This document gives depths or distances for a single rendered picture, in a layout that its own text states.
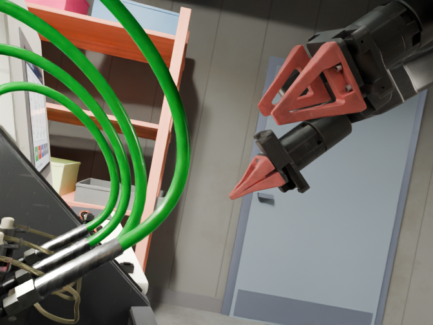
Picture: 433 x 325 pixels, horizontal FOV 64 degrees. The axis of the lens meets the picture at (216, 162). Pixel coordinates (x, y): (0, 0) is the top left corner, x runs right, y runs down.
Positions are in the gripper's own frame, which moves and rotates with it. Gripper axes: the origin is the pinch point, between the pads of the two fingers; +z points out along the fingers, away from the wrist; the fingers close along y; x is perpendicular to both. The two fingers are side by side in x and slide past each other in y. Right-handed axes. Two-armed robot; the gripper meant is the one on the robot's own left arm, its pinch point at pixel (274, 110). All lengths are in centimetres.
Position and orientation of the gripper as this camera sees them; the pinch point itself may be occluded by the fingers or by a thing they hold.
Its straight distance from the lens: 35.5
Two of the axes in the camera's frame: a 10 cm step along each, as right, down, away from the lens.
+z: -8.3, 5.5, 0.5
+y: 1.4, 2.9, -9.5
